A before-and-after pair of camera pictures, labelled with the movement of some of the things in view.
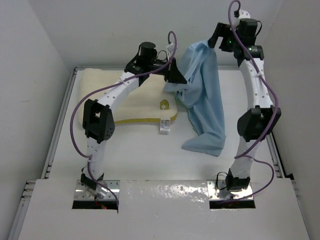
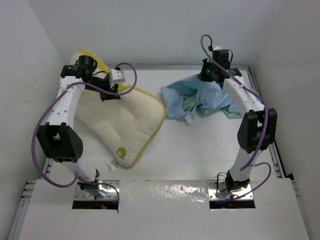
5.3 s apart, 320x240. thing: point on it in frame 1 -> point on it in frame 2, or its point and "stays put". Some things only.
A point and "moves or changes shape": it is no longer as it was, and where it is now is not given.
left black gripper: x=173 y=75 -> x=114 y=89
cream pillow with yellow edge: x=149 y=102 moves or changes shape
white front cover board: x=164 y=210 stays put
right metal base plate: x=217 y=190 stays put
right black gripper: x=222 y=30 -> x=202 y=76
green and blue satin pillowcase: x=201 y=95 moves or changes shape
